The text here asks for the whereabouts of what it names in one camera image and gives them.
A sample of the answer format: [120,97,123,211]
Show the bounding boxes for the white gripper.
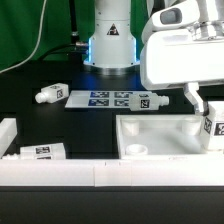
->
[140,0,224,116]

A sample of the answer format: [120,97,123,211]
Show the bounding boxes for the white square tabletop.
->
[116,115,208,160]

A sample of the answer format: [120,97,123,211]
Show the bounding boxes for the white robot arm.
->
[84,0,224,115]

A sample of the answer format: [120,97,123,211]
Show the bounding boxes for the white U-shaped obstacle fence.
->
[0,118,224,187]

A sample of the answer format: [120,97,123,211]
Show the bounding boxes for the white fiducial marker sheet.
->
[65,90,146,109]

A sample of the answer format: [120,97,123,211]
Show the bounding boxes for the black cable bundle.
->
[39,0,90,61]

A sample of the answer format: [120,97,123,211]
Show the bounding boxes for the white cable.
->
[0,0,48,75]

